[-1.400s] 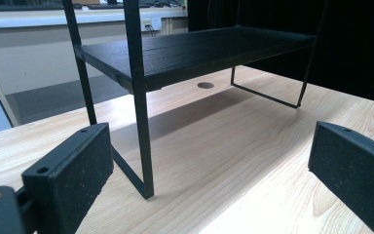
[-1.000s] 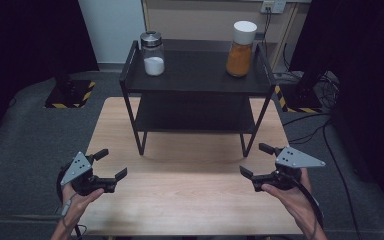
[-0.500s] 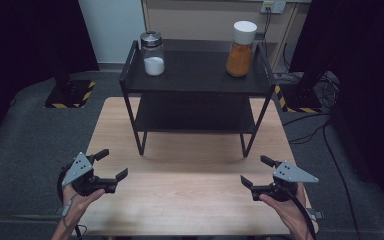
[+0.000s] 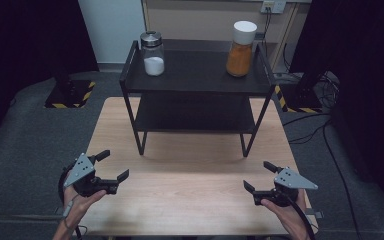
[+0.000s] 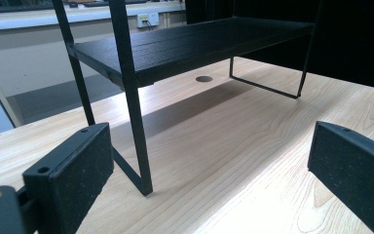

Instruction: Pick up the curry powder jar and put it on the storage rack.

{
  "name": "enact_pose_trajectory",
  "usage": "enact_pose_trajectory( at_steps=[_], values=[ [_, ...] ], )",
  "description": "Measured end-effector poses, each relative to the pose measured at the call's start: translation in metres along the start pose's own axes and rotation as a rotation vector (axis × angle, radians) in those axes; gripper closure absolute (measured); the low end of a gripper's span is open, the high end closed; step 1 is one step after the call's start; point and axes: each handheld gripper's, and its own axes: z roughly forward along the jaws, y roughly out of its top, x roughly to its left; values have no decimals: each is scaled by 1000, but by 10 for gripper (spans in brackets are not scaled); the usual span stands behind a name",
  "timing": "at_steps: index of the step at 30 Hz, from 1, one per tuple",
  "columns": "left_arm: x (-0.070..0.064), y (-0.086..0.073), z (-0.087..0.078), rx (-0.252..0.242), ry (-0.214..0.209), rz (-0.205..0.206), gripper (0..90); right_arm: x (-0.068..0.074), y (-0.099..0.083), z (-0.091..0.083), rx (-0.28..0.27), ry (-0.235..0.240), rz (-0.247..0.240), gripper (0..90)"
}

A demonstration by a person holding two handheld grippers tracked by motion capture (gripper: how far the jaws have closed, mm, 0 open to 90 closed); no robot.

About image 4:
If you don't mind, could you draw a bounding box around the white wall outlet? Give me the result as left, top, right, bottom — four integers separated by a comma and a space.
260, 0, 287, 14

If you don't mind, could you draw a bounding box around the thick black gripper cable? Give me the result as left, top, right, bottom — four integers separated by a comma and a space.
288, 196, 316, 240

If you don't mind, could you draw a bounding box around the black outlet cable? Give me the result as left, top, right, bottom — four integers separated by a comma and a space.
261, 8, 273, 48

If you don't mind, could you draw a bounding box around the black curtain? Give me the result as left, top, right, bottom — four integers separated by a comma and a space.
0, 0, 99, 151
289, 0, 384, 208

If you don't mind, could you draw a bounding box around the person's right hand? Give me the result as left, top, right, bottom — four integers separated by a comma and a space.
260, 190, 310, 234

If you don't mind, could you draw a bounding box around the black stand base striped edge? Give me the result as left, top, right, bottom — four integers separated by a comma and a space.
43, 59, 97, 109
273, 71, 324, 114

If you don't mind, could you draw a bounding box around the person's left hand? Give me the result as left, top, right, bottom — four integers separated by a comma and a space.
61, 185, 108, 228

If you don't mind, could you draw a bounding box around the black two-tier shelf rack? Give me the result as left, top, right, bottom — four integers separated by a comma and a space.
119, 39, 277, 158

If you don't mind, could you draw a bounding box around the tangle of black floor cables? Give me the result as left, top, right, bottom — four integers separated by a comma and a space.
313, 71, 342, 111

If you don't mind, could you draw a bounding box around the glass salt jar metal lid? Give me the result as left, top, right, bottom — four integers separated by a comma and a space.
139, 30, 166, 77

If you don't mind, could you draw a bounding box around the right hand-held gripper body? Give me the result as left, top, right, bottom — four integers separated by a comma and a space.
253, 167, 319, 208

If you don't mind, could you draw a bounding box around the orange spice jar white lid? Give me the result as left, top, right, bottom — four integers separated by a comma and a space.
225, 20, 258, 78

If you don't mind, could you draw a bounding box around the long black floor cable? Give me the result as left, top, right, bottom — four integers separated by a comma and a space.
288, 122, 362, 240

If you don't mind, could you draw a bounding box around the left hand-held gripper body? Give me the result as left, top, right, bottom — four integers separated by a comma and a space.
63, 152, 120, 198

